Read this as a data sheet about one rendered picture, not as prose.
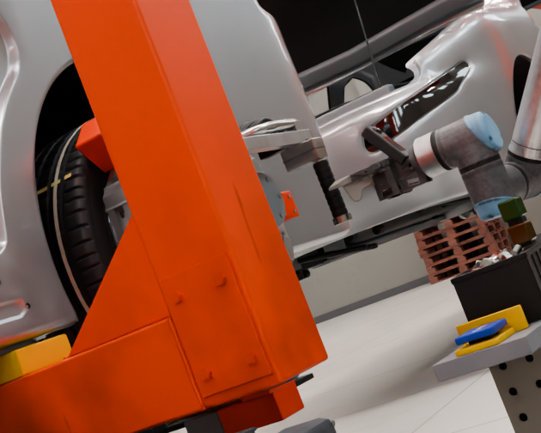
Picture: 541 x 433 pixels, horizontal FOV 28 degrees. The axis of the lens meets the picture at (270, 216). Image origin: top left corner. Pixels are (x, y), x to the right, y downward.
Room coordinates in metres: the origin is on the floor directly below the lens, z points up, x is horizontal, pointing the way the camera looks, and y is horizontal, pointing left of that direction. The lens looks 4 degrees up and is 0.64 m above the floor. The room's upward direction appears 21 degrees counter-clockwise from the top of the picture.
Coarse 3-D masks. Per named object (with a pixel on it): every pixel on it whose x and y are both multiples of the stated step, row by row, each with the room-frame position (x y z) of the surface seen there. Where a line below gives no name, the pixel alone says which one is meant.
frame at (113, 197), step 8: (256, 160) 2.59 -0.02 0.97; (256, 168) 2.58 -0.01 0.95; (112, 176) 2.20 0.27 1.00; (112, 184) 2.17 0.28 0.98; (104, 192) 2.18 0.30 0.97; (112, 192) 2.16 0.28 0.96; (120, 192) 2.15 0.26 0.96; (104, 200) 2.17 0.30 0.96; (112, 200) 2.16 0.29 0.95; (120, 200) 2.15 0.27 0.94; (112, 208) 2.16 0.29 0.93; (120, 208) 2.16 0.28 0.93; (128, 208) 2.14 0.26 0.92; (112, 216) 2.17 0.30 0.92; (120, 216) 2.17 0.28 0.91; (128, 216) 2.15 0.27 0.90; (112, 224) 2.17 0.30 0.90; (120, 224) 2.17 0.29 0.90; (120, 232) 2.17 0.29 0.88; (280, 232) 2.58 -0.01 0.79; (288, 240) 2.59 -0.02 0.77; (288, 248) 2.58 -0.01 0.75
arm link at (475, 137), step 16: (480, 112) 2.21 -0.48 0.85; (448, 128) 2.22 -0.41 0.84; (464, 128) 2.20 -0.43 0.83; (480, 128) 2.18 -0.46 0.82; (496, 128) 2.23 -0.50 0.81; (432, 144) 2.23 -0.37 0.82; (448, 144) 2.21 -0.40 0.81; (464, 144) 2.20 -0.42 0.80; (480, 144) 2.19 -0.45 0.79; (496, 144) 2.19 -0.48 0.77; (448, 160) 2.23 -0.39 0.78; (464, 160) 2.21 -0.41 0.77; (480, 160) 2.19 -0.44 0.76
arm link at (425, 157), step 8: (424, 136) 2.26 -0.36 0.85; (416, 144) 2.26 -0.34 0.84; (424, 144) 2.24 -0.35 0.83; (416, 152) 2.25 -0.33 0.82; (424, 152) 2.24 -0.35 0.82; (432, 152) 2.23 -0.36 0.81; (416, 160) 2.25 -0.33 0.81; (424, 160) 2.25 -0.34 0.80; (432, 160) 2.24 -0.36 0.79; (424, 168) 2.26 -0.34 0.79; (432, 168) 2.25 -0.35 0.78; (440, 168) 2.25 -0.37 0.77; (432, 176) 2.28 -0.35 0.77
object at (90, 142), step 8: (88, 128) 2.18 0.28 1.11; (96, 128) 2.16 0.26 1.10; (80, 136) 2.19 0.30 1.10; (88, 136) 2.16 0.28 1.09; (96, 136) 2.14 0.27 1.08; (80, 144) 2.17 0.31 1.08; (88, 144) 2.16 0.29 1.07; (96, 144) 2.16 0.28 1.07; (104, 144) 2.16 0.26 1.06; (88, 152) 2.18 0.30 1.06; (96, 152) 2.18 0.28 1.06; (104, 152) 2.17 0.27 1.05; (96, 160) 2.19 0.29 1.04; (104, 160) 2.19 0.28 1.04; (104, 168) 2.21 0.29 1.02; (112, 168) 2.21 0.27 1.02
